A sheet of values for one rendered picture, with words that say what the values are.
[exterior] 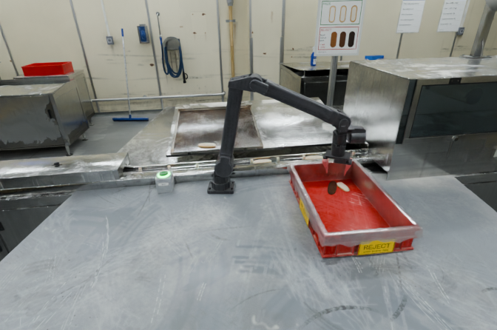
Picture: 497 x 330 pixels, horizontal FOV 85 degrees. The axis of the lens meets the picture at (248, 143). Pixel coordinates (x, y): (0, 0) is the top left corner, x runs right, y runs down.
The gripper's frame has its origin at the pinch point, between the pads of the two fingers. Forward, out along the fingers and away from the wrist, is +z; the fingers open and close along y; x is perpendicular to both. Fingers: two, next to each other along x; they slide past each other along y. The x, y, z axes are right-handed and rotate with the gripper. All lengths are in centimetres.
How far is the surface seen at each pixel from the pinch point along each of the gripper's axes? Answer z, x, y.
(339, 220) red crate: 8.3, -21.7, 4.8
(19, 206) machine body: 11, -58, -133
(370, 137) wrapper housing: -5.0, 32.7, 13.1
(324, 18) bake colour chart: -60, 102, -25
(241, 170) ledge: 3.7, -6.3, -43.3
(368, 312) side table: 8, -56, 16
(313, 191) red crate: 8.2, -5.7, -8.4
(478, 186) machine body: 20, 43, 67
